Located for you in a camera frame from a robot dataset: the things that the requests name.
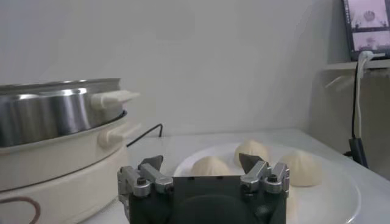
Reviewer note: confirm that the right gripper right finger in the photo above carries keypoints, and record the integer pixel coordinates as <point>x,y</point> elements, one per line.
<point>256,175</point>

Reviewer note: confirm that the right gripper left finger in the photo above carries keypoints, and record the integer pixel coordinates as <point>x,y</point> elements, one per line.
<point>152,177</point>

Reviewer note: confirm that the white round plate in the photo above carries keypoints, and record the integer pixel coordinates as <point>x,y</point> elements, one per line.
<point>329,198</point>

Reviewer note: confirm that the cream electric cooker base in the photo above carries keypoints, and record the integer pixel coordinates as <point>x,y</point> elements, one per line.
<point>61,170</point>

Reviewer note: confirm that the black power adapter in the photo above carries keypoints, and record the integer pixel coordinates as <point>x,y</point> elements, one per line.
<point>358,150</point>

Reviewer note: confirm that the white side table with laptop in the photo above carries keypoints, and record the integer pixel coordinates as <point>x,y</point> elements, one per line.
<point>341,65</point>

